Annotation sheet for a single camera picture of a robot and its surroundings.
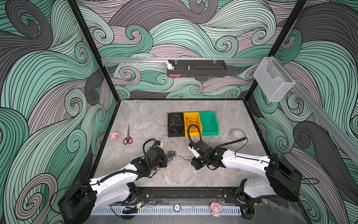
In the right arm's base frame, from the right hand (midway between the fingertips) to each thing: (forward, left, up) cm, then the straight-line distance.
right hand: (191, 163), depth 83 cm
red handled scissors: (+16, +43, -1) cm, 46 cm away
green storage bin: (+32, -16, -3) cm, 36 cm away
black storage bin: (+28, +10, -2) cm, 30 cm away
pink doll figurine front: (-22, -10, +2) cm, 24 cm away
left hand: (+3, +15, +2) cm, 15 cm away
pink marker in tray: (+47, +11, +30) cm, 57 cm away
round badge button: (-22, +9, -1) cm, 23 cm away
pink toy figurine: (+19, +54, +1) cm, 57 cm away
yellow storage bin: (+13, -2, +15) cm, 20 cm away
